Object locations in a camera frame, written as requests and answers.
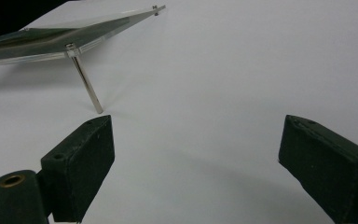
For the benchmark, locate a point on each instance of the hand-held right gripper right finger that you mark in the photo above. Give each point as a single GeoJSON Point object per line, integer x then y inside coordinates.
{"type": "Point", "coordinates": [326, 168]}

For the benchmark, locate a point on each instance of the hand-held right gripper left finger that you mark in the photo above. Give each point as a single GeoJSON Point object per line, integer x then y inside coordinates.
{"type": "Point", "coordinates": [77, 174]}

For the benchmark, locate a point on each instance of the clear acrylic photo frame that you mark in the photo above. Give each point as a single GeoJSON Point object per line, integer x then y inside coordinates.
{"type": "Point", "coordinates": [52, 39]}

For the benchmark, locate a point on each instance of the white work board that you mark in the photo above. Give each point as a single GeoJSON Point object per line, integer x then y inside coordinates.
{"type": "Point", "coordinates": [205, 77]}

